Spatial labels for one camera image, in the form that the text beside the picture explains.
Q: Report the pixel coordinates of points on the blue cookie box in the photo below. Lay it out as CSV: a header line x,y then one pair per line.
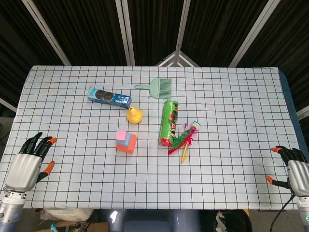
x,y
120,99

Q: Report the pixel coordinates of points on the dark pleated screen fabric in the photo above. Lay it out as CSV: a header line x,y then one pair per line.
x,y
91,29

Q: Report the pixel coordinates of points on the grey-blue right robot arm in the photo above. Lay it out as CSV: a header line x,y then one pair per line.
x,y
304,212

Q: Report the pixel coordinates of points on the green chips can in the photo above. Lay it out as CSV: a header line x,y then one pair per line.
x,y
169,120

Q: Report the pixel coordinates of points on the small pink foam cube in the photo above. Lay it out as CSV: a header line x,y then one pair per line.
x,y
121,136

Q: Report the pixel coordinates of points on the grey-blue robot torso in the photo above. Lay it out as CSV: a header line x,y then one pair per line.
x,y
144,222

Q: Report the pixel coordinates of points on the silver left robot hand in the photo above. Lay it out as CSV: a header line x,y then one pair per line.
x,y
23,171

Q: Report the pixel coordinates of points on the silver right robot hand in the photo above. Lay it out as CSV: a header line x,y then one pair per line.
x,y
299,174

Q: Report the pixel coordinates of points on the yellow toy pear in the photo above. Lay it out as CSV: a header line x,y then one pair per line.
x,y
134,116

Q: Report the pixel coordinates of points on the white screen frame post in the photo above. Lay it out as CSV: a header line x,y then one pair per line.
x,y
46,32
182,24
125,33
254,32

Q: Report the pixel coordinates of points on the white black-grid tablecloth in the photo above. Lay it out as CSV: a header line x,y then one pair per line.
x,y
217,169

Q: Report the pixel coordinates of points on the green plastic dustpan comb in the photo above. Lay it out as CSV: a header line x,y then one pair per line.
x,y
157,89

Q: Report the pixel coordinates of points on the orange foam cube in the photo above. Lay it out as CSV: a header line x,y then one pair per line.
x,y
125,149

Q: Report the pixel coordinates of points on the light blue foam cube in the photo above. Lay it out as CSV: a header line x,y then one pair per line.
x,y
129,140

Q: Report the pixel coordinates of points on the black white patterned bag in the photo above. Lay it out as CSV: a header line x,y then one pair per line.
x,y
231,222

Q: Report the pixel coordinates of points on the white plastic bag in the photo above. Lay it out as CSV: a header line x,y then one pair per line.
x,y
70,213

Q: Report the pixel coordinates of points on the white triangular screen foot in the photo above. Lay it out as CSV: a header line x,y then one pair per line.
x,y
177,56

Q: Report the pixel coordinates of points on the colourful feather shuttlecock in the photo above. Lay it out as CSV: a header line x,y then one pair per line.
x,y
186,137

